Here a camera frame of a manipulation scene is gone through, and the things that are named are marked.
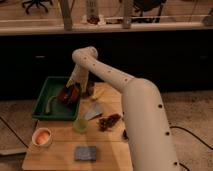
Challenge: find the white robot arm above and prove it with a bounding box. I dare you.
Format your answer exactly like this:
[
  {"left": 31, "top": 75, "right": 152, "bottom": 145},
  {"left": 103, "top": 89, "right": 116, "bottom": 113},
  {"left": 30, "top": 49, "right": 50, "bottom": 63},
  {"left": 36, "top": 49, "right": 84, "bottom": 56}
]
[{"left": 68, "top": 46, "right": 180, "bottom": 171}]

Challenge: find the black office chair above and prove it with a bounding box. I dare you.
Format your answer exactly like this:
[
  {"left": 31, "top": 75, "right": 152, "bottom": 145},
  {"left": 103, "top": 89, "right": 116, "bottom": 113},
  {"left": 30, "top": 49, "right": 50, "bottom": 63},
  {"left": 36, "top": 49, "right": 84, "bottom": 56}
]
[{"left": 22, "top": 0, "right": 53, "bottom": 14}]

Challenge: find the pile of brown food bits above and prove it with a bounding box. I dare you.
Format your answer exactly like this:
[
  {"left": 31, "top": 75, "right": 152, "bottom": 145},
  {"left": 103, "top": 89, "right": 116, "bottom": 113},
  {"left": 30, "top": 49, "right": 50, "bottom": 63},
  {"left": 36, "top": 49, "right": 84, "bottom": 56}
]
[{"left": 98, "top": 114, "right": 121, "bottom": 131}]

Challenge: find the wooden table board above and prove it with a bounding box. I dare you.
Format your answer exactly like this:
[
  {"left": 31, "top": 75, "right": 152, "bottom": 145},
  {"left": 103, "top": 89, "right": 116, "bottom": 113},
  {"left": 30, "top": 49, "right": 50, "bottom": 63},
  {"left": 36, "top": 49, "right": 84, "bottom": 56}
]
[{"left": 22, "top": 83, "right": 133, "bottom": 171}]

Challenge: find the green plastic tray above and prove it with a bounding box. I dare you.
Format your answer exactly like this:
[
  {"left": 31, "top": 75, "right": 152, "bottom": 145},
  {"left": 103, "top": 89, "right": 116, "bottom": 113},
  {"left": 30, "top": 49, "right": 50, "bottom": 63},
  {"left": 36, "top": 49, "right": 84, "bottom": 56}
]
[{"left": 32, "top": 76, "right": 80, "bottom": 121}]

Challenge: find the small green cup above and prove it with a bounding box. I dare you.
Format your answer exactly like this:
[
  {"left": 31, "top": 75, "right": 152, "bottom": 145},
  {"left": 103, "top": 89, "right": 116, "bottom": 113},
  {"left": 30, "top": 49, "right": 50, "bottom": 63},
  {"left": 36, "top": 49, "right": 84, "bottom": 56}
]
[{"left": 73, "top": 118, "right": 88, "bottom": 133}]

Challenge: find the green cucumber toy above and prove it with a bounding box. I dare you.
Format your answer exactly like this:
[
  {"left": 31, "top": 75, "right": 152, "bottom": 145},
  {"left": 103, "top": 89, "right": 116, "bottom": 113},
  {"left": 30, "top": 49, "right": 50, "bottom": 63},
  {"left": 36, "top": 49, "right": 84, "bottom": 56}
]
[{"left": 45, "top": 96, "right": 56, "bottom": 115}]

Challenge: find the white handled dish brush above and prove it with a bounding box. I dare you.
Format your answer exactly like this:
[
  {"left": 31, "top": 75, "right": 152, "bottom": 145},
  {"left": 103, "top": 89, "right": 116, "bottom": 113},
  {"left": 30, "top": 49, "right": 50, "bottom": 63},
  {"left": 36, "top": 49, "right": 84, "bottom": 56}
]
[{"left": 122, "top": 129, "right": 128, "bottom": 140}]

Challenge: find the dark maroon bowl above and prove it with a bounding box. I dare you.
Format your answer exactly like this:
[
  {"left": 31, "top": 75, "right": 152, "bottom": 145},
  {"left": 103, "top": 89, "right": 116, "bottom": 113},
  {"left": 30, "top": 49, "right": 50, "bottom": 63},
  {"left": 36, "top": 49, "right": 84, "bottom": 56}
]
[{"left": 57, "top": 84, "right": 80, "bottom": 106}]

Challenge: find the blue sponge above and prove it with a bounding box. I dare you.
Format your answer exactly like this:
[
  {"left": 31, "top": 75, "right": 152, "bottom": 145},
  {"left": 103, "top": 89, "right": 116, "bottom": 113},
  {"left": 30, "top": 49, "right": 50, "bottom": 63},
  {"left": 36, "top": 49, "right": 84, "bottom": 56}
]
[{"left": 74, "top": 146, "right": 97, "bottom": 161}]

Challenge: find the yellow banana toy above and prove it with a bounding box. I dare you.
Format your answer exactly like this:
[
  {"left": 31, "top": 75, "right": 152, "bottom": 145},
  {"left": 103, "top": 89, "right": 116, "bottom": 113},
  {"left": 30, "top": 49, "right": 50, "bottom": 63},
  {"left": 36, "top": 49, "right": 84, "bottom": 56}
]
[{"left": 91, "top": 90, "right": 104, "bottom": 100}]

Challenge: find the small dark cup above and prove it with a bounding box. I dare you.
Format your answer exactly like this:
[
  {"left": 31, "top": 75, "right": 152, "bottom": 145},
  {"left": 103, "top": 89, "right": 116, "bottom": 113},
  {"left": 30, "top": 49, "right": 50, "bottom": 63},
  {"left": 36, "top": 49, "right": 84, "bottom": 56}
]
[{"left": 86, "top": 81, "right": 95, "bottom": 96}]

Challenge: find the small white bowl orange inside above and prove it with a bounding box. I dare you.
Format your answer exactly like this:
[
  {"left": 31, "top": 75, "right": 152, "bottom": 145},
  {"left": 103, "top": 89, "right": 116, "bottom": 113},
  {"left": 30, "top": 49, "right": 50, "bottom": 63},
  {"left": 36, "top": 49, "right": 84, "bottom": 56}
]
[{"left": 32, "top": 128, "right": 52, "bottom": 147}]

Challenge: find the black floor cable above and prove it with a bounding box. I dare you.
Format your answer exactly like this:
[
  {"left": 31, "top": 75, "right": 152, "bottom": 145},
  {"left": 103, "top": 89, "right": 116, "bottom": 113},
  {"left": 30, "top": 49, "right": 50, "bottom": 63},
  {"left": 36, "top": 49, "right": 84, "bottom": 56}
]
[{"left": 169, "top": 125, "right": 213, "bottom": 151}]

